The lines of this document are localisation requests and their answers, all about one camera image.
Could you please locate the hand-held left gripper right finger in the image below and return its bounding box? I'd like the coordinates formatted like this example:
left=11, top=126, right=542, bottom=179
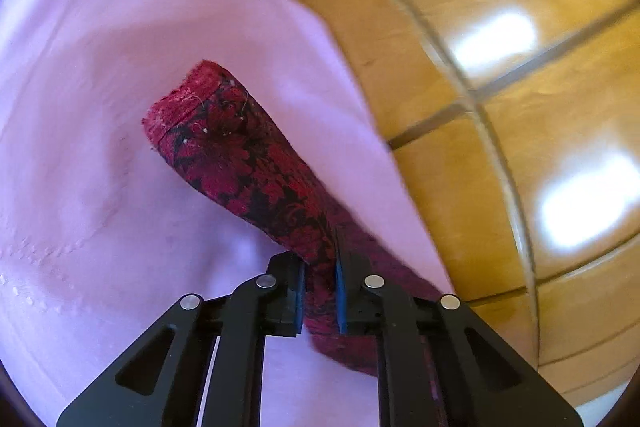
left=333, top=228, right=584, bottom=427

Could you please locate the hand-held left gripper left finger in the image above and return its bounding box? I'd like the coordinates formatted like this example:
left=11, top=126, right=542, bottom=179
left=56, top=253, right=307, bottom=427

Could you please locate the red black floral garment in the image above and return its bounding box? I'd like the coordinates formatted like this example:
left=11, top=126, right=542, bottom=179
left=141, top=60, right=455, bottom=427

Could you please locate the pink bed sheet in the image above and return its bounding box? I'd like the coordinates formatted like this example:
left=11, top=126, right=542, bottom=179
left=0, top=0, right=457, bottom=427

